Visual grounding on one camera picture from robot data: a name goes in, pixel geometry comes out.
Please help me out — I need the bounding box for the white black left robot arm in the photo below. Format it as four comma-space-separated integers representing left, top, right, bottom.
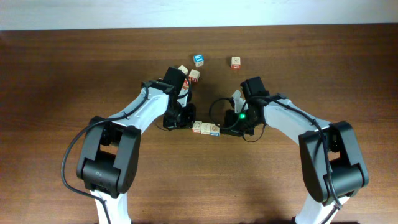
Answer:
76, 67, 196, 223

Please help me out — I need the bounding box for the wooden block red apple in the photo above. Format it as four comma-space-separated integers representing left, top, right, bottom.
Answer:
210, 124, 220, 136

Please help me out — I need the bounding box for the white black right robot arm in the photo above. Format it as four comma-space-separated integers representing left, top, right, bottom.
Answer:
221, 77, 369, 223

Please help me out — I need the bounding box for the wooden block red letter U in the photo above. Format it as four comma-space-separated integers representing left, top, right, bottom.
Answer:
188, 69, 200, 83

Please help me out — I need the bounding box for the wooden block blue number two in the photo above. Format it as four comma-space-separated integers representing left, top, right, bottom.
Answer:
192, 121, 202, 133

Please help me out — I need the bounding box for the wooden block red letter A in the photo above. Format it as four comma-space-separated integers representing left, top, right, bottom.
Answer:
182, 79, 190, 90

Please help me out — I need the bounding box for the wooden block red C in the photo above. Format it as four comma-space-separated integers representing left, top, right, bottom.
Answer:
231, 57, 241, 70

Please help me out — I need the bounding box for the wooden block blue number five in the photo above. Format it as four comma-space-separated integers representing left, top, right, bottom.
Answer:
178, 65, 188, 75

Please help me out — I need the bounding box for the wooden block blue top far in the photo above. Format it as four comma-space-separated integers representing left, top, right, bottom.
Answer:
193, 54, 204, 67

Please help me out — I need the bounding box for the wooden block green letter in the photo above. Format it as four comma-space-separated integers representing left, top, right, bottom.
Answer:
200, 123, 211, 135

